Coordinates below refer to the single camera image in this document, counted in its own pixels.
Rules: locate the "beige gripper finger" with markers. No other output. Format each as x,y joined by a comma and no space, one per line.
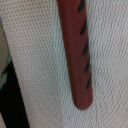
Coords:
5,55

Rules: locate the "brown sausage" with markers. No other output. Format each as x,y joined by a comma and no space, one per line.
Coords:
73,19

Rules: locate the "woven beige placemat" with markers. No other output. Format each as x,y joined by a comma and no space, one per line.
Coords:
35,39

